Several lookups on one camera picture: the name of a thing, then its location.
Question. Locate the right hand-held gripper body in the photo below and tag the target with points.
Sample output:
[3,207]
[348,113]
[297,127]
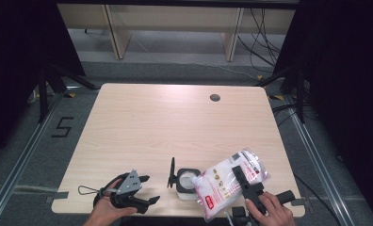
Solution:
[253,191]

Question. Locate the light wooden shelf unit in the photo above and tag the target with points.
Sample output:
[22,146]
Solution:
[175,15]

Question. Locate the red and white spouted pouch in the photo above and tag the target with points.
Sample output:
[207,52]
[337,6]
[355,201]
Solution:
[219,188]

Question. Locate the black metal stand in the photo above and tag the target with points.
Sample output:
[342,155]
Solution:
[300,94]
[43,94]

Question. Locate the aluminium floor rail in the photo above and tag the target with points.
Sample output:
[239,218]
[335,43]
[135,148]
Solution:
[21,160]
[319,163]

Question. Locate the yellow tape piece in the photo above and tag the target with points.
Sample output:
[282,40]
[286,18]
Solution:
[70,95]
[260,77]
[277,97]

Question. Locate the black curtain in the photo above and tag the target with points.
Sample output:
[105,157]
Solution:
[15,47]
[348,62]

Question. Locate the person's left hand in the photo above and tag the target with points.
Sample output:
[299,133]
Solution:
[104,213]

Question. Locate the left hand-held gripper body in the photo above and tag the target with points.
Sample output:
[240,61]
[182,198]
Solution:
[129,185]

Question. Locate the person's right hand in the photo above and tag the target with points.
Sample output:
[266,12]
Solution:
[274,215]

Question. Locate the grey tape strip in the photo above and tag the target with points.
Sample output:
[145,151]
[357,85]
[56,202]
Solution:
[59,196]
[298,201]

